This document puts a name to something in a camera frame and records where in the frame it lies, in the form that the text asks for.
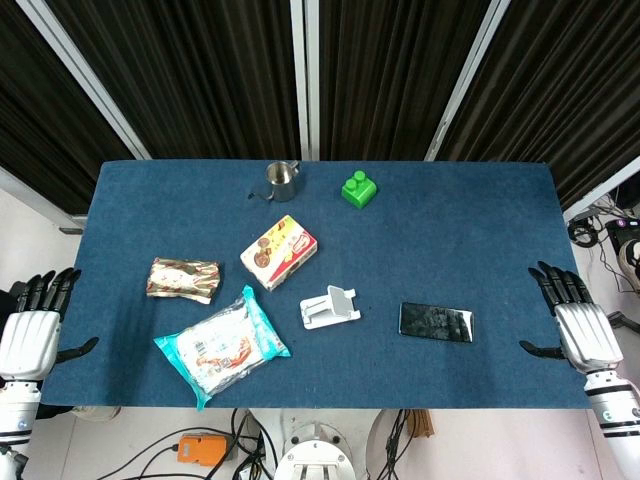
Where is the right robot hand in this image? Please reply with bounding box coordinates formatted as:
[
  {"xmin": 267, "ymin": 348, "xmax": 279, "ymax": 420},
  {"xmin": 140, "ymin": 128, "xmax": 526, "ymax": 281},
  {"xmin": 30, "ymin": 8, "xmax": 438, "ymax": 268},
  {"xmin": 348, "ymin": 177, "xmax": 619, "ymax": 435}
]
[{"xmin": 518, "ymin": 260, "xmax": 625, "ymax": 375}]

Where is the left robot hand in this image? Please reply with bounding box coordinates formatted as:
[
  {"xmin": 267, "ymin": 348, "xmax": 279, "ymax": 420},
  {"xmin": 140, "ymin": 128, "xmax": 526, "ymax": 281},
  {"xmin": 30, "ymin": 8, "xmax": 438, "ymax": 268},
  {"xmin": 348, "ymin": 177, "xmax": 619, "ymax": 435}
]
[{"xmin": 0, "ymin": 268, "xmax": 100, "ymax": 384}]

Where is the black smartphone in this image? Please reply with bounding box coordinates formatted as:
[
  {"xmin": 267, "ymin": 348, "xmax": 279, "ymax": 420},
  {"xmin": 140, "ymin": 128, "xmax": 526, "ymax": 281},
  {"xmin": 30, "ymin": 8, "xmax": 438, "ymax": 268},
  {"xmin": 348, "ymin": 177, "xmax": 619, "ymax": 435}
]
[{"xmin": 398, "ymin": 301, "xmax": 475, "ymax": 345}]

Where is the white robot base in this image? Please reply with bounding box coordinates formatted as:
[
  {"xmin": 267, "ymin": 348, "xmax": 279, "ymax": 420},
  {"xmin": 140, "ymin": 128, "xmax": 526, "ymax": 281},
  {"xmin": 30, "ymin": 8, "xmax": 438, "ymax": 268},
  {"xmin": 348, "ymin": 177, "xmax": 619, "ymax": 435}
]
[{"xmin": 273, "ymin": 409, "xmax": 356, "ymax": 480}]

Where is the white phone stand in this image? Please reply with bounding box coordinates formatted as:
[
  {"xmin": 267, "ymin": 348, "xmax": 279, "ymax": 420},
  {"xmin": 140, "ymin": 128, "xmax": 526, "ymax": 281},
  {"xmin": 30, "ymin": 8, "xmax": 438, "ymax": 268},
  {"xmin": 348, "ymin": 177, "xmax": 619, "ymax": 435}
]
[{"xmin": 299, "ymin": 284, "xmax": 362, "ymax": 331}]

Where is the black and white shoe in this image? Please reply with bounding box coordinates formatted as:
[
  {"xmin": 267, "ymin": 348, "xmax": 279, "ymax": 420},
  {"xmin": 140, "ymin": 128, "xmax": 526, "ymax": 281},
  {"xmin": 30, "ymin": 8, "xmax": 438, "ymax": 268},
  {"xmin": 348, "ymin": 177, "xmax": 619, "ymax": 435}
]
[{"xmin": 618, "ymin": 238, "xmax": 640, "ymax": 292}]

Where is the black device with purple light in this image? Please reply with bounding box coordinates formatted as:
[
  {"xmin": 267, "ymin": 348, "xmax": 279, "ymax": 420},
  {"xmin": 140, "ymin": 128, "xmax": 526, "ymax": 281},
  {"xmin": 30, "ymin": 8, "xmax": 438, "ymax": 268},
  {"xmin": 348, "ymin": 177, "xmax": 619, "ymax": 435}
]
[{"xmin": 604, "ymin": 215, "xmax": 640, "ymax": 242}]

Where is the blue table cloth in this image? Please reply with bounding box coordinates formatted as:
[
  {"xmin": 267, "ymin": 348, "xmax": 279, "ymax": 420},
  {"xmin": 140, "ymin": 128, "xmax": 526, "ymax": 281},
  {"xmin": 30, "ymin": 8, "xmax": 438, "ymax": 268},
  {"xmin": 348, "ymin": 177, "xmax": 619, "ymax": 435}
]
[{"xmin": 38, "ymin": 158, "xmax": 601, "ymax": 412}]

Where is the gold foil snack bag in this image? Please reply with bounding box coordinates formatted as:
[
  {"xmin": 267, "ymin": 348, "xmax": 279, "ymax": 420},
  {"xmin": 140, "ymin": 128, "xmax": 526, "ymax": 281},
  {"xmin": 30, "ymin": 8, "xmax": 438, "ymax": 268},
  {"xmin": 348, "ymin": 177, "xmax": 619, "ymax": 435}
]
[{"xmin": 145, "ymin": 256, "xmax": 221, "ymax": 305}]

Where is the brown cardboard piece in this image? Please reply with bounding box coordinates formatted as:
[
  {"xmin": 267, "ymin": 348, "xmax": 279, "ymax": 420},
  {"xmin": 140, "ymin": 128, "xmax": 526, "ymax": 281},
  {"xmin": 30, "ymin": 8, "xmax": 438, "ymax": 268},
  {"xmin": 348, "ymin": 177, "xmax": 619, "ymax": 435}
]
[{"xmin": 406, "ymin": 409, "xmax": 436, "ymax": 440}]

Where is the teal-edged noodle package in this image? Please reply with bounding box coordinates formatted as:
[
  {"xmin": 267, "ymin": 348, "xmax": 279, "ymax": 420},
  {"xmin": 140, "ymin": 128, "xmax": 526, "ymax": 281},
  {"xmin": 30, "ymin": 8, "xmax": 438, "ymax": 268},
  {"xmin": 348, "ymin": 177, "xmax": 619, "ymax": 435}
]
[{"xmin": 152, "ymin": 284, "xmax": 292, "ymax": 412}]

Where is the orange device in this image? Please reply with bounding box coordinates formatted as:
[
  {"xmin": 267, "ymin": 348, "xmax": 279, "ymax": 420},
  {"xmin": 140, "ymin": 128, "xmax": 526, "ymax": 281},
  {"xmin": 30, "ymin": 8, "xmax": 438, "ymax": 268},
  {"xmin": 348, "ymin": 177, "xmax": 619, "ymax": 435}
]
[{"xmin": 177, "ymin": 433, "xmax": 229, "ymax": 467}]

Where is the black curtain panel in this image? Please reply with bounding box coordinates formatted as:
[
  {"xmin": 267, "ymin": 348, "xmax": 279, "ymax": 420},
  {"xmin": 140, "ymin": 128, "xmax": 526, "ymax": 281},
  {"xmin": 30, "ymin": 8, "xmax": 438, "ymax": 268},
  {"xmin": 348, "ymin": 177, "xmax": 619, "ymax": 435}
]
[
  {"xmin": 45, "ymin": 0, "xmax": 302, "ymax": 161},
  {"xmin": 318, "ymin": 0, "xmax": 494, "ymax": 162},
  {"xmin": 0, "ymin": 0, "xmax": 137, "ymax": 214},
  {"xmin": 439, "ymin": 0, "xmax": 640, "ymax": 210}
]

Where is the cookie box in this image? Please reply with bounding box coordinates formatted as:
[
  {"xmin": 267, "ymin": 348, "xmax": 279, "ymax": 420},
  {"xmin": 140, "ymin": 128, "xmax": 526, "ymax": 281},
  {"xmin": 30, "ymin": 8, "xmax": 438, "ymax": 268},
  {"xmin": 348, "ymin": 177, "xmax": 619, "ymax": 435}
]
[{"xmin": 239, "ymin": 214, "xmax": 321, "ymax": 292}]

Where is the green toy building block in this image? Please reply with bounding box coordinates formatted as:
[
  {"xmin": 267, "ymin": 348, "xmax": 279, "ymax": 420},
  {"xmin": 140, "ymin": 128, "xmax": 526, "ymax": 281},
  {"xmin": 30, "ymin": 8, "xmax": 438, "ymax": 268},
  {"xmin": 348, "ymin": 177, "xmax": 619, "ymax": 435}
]
[{"xmin": 341, "ymin": 169, "xmax": 379, "ymax": 210}]

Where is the steel gooseneck pitcher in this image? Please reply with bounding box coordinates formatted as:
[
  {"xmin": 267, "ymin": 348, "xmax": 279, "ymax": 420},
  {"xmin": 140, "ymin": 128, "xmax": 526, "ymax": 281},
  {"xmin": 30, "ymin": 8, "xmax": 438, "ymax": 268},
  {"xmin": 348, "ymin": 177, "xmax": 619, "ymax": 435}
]
[{"xmin": 248, "ymin": 159, "xmax": 305, "ymax": 203}]

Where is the coiled black cable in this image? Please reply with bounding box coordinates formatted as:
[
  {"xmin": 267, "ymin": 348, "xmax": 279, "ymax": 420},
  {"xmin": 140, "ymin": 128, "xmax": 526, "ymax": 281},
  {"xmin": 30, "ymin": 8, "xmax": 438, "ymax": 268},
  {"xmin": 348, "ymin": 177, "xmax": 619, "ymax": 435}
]
[{"xmin": 567, "ymin": 215, "xmax": 602, "ymax": 247}]

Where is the black floor cable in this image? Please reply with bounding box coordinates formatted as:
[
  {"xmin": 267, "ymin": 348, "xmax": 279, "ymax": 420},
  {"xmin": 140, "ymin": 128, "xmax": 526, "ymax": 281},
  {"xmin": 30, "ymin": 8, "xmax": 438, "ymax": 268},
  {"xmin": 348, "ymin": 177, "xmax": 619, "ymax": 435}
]
[{"xmin": 115, "ymin": 430, "xmax": 182, "ymax": 480}]

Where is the black cable bundle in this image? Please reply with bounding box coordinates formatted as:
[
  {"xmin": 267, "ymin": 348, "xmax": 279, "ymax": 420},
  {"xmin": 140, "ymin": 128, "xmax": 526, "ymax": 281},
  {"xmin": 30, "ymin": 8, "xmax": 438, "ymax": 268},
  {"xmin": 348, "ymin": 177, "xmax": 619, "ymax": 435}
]
[
  {"xmin": 230, "ymin": 409, "xmax": 277, "ymax": 480},
  {"xmin": 377, "ymin": 409, "xmax": 419, "ymax": 480}
]

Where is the white frame post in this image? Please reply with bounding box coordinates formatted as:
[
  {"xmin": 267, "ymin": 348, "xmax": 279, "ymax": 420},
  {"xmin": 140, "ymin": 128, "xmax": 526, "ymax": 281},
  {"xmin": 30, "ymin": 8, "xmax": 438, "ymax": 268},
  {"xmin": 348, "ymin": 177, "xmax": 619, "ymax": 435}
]
[
  {"xmin": 424, "ymin": 0, "xmax": 512, "ymax": 162},
  {"xmin": 17, "ymin": 0, "xmax": 152, "ymax": 161},
  {"xmin": 289, "ymin": 0, "xmax": 321, "ymax": 161}
]

